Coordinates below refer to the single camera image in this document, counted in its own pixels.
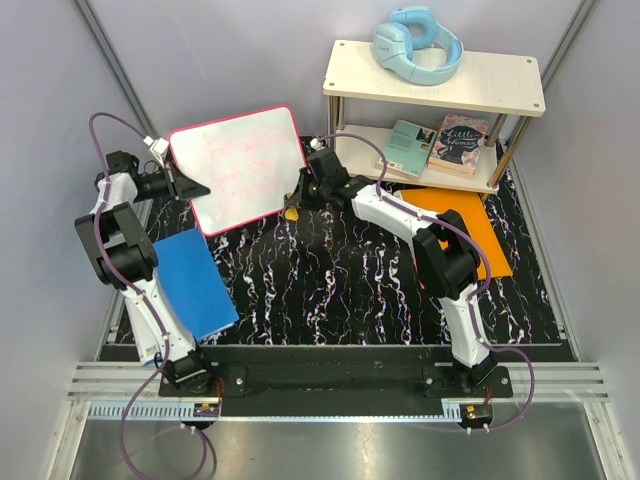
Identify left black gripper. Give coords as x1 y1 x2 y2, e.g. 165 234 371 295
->
134 162 210 204

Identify yellow whiteboard eraser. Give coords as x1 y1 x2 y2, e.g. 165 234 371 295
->
283 207 300 222

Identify pink framed whiteboard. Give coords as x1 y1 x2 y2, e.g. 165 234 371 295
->
168 105 306 237

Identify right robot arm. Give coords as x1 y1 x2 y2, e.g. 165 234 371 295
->
285 148 500 397

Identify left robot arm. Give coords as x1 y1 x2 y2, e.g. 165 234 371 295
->
74 151 216 396

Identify blue book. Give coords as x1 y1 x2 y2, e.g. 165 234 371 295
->
123 228 239 365

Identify black marble pattern mat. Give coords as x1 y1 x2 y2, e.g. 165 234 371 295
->
207 175 574 362

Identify teal paperback book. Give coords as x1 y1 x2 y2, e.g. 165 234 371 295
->
383 120 438 179

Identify Little Women book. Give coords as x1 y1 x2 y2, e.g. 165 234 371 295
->
427 113 488 177

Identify white two-tier shelf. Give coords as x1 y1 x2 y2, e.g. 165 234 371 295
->
323 39 546 195

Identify orange folder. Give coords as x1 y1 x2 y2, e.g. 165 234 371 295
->
394 187 515 291

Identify light blue headphones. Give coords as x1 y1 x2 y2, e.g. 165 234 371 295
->
372 6 464 86

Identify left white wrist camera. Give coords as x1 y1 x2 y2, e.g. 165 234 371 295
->
143 136 169 165

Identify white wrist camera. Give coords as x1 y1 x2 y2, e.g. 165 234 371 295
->
309 138 326 152
143 136 169 165

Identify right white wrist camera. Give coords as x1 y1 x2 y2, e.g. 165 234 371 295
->
309 138 326 152

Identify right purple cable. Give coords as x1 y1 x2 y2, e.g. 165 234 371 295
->
312 133 534 434

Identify purple cable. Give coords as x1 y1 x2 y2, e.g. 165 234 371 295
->
312 133 534 434
88 112 217 480

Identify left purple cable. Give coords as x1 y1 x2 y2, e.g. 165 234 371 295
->
88 112 217 480

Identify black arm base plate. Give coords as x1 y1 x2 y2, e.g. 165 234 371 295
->
159 345 513 421

